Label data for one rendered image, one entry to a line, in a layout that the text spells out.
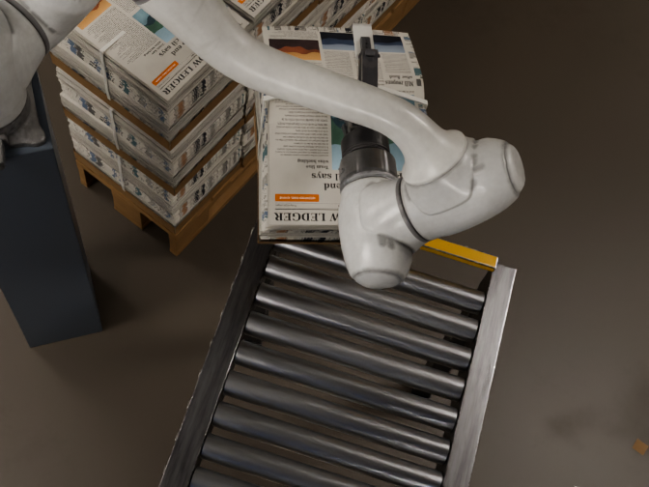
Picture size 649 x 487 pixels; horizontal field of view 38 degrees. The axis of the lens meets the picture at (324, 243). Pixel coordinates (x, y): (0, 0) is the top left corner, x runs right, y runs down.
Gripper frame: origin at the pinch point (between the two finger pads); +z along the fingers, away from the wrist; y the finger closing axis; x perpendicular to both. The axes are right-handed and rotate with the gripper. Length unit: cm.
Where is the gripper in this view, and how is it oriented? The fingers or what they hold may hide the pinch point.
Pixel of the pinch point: (354, 58)
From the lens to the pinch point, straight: 160.6
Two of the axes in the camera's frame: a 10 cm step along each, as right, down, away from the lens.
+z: -0.7, -8.7, 4.8
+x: 9.9, 0.1, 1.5
